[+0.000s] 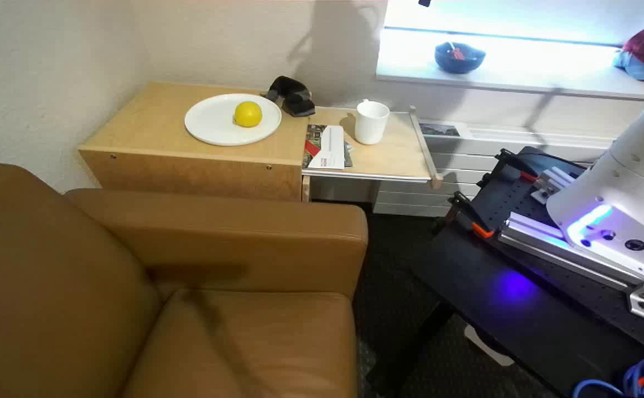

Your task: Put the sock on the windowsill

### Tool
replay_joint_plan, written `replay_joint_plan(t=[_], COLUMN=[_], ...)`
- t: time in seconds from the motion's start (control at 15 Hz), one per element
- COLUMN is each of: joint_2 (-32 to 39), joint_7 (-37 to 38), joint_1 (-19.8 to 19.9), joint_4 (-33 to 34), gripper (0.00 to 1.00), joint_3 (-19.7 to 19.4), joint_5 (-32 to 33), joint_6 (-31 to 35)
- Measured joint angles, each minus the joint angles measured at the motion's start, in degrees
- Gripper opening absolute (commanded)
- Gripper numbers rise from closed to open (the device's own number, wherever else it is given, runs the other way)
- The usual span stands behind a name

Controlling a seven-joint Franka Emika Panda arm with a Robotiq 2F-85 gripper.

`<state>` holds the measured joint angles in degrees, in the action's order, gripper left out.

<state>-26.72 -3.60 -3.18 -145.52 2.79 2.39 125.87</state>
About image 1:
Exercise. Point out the black sock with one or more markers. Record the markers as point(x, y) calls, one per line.
point(296, 98)

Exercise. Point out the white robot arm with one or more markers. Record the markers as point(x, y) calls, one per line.
point(602, 212)

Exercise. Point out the white folded pamphlet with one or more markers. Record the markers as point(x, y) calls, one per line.
point(327, 150)

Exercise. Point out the white mug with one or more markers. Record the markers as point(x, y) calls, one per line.
point(370, 122)

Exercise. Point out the yellow lemon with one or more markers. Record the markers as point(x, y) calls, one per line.
point(248, 117)

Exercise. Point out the white round plate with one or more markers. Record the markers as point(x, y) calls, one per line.
point(213, 120)

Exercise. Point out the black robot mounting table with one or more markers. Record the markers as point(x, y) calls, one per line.
point(561, 326)

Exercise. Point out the light wooden side table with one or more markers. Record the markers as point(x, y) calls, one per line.
point(145, 148)

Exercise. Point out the dark blue bowl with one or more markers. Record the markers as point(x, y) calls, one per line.
point(459, 58)

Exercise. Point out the brown leather armchair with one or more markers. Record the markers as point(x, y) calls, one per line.
point(151, 295)

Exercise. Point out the white wall heater unit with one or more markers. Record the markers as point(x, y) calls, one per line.
point(454, 160)

